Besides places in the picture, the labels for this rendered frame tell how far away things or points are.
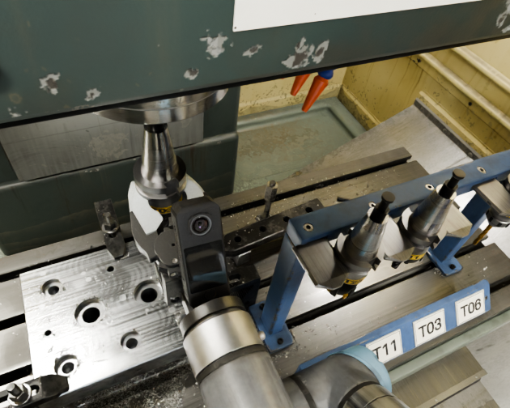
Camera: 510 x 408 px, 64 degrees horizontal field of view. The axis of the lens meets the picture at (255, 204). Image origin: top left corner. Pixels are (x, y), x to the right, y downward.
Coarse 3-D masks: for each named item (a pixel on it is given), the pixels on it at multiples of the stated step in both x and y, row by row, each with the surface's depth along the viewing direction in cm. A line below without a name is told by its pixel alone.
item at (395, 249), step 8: (392, 224) 58; (392, 232) 57; (400, 232) 57; (384, 240) 56; (392, 240) 56; (400, 240) 57; (408, 240) 57; (384, 248) 55; (392, 248) 56; (400, 248) 56; (408, 248) 56; (384, 256) 55; (392, 256) 55; (400, 256) 55; (408, 256) 55
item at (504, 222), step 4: (488, 212) 72; (492, 212) 71; (488, 216) 72; (492, 216) 71; (496, 216) 70; (500, 216) 70; (504, 216) 69; (488, 220) 71; (492, 220) 71; (496, 220) 70; (500, 220) 70; (504, 220) 70; (508, 220) 70; (492, 224) 71; (496, 224) 71; (500, 224) 70; (504, 224) 70; (508, 224) 70
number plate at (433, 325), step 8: (432, 312) 79; (440, 312) 80; (424, 320) 78; (432, 320) 79; (440, 320) 80; (416, 328) 78; (424, 328) 79; (432, 328) 80; (440, 328) 81; (416, 336) 78; (424, 336) 79; (432, 336) 80; (416, 344) 79
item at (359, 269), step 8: (344, 240) 54; (336, 248) 54; (344, 248) 54; (344, 256) 53; (376, 256) 53; (344, 264) 53; (352, 264) 52; (360, 264) 52; (368, 264) 52; (376, 264) 54; (352, 272) 54; (360, 272) 54
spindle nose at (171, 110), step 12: (192, 96) 34; (204, 96) 35; (216, 96) 37; (120, 108) 33; (132, 108) 33; (144, 108) 33; (156, 108) 33; (168, 108) 34; (180, 108) 34; (192, 108) 35; (204, 108) 36; (120, 120) 34; (132, 120) 34; (144, 120) 34; (156, 120) 34; (168, 120) 35; (180, 120) 35
